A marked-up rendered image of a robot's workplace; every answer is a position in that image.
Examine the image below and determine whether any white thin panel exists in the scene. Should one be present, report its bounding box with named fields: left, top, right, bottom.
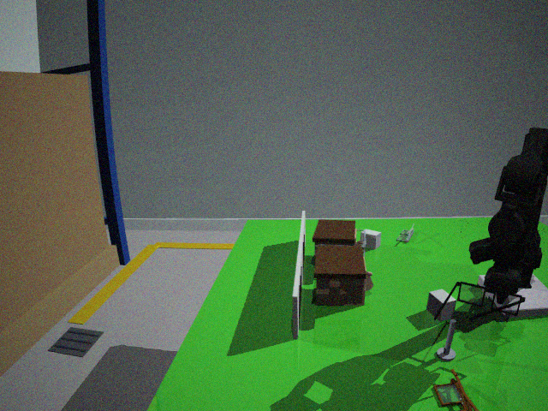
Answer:
left=292, top=211, right=306, bottom=339

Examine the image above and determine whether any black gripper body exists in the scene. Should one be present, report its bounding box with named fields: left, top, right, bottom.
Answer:
left=483, top=233, right=529, bottom=294

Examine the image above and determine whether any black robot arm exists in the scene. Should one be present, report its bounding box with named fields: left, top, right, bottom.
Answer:
left=468, top=127, right=548, bottom=289

